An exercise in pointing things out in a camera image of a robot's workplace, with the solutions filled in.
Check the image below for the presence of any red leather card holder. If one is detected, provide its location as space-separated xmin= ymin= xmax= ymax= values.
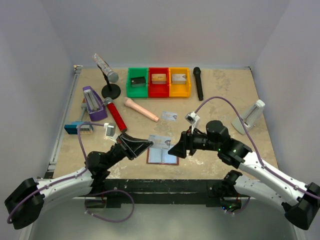
xmin=146 ymin=148 xmax=179 ymax=166

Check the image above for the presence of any silver VIP card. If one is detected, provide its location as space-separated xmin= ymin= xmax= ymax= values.
xmin=161 ymin=111 xmax=178 ymax=122
xmin=148 ymin=134 xmax=172 ymax=149

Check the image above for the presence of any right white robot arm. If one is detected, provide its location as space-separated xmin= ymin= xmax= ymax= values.
xmin=168 ymin=120 xmax=320 ymax=230

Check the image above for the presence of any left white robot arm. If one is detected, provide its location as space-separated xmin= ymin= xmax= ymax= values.
xmin=4 ymin=133 xmax=154 ymax=230

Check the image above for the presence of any black card in green bin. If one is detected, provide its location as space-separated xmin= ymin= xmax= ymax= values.
xmin=130 ymin=76 xmax=146 ymax=88

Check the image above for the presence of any silver card in yellow bin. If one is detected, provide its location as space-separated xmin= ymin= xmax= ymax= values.
xmin=171 ymin=73 xmax=187 ymax=85

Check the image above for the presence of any tan card in red bin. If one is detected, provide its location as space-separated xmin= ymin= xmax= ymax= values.
xmin=151 ymin=73 xmax=167 ymax=85

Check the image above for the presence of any red microphone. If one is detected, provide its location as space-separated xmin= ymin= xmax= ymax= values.
xmin=104 ymin=97 xmax=128 ymax=133

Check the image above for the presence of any pink microphone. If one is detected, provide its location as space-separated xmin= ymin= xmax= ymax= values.
xmin=123 ymin=97 xmax=159 ymax=122

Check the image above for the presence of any purple metronome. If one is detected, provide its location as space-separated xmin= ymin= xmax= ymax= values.
xmin=82 ymin=86 xmax=108 ymax=122

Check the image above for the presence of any green plastic bin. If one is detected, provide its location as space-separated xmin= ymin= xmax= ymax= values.
xmin=126 ymin=67 xmax=149 ymax=98

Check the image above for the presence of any yellow plastic bin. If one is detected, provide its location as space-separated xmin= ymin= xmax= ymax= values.
xmin=169 ymin=67 xmax=192 ymax=98

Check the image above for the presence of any red plastic bin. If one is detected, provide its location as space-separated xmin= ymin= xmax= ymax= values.
xmin=148 ymin=67 xmax=170 ymax=98

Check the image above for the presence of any black microphone stand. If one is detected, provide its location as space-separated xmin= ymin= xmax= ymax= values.
xmin=101 ymin=72 xmax=121 ymax=100

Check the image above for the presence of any blue grey block tool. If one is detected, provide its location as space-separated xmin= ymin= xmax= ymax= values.
xmin=64 ymin=121 xmax=94 ymax=135

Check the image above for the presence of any grey orange small tool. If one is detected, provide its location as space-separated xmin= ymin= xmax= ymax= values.
xmin=79 ymin=98 xmax=87 ymax=122

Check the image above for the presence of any glitter microphone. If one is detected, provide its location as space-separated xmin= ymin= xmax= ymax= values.
xmin=92 ymin=53 xmax=119 ymax=83

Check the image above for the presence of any black microphone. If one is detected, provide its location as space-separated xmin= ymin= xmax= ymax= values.
xmin=193 ymin=67 xmax=204 ymax=101

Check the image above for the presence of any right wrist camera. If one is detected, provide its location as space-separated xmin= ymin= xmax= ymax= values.
xmin=185 ymin=111 xmax=200 ymax=133

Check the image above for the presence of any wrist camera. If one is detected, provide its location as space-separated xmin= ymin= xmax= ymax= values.
xmin=103 ymin=123 xmax=118 ymax=143
xmin=185 ymin=111 xmax=200 ymax=133

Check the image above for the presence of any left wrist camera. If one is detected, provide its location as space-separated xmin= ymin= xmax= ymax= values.
xmin=103 ymin=123 xmax=118 ymax=143

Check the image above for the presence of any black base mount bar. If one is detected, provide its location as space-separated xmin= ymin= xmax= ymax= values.
xmin=84 ymin=178 xmax=251 ymax=208

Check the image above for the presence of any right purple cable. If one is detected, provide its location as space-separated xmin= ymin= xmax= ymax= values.
xmin=194 ymin=96 xmax=320 ymax=198

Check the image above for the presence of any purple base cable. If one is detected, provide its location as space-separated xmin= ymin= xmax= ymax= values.
xmin=84 ymin=189 xmax=136 ymax=222

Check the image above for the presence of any aluminium frame rail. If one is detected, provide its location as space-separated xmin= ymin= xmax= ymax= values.
xmin=19 ymin=65 xmax=83 ymax=240

